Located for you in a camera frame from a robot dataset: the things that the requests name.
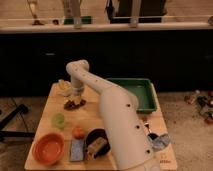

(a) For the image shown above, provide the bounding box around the dark purple grape bunch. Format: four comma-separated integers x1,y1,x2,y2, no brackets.
64,100,86,110

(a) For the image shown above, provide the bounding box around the clutter pile on floor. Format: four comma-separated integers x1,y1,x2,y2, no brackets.
184,90,213,125

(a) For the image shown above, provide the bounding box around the light green cup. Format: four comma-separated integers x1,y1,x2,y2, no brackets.
51,113,65,129

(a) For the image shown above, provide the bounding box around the orange bowl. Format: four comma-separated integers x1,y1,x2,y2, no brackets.
32,133,65,166

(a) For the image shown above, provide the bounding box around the blue sponge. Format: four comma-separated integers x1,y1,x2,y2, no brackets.
70,139,84,162

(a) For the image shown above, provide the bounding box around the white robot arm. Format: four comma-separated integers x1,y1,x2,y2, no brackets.
66,60,161,171

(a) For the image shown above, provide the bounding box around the black bowl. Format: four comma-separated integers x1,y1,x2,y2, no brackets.
86,128,111,158

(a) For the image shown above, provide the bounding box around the crumpled grey cloth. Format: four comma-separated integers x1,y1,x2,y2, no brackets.
152,134,170,152

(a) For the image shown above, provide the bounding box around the black chair base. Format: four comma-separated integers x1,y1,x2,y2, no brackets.
0,104,35,141

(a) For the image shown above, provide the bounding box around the orange fruit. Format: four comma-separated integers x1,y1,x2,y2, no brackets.
72,127,85,139

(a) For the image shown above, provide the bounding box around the tan block in bowl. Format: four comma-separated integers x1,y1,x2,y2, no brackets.
87,137,107,158

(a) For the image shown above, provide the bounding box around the green plastic tray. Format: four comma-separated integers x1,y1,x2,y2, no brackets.
109,78,157,114

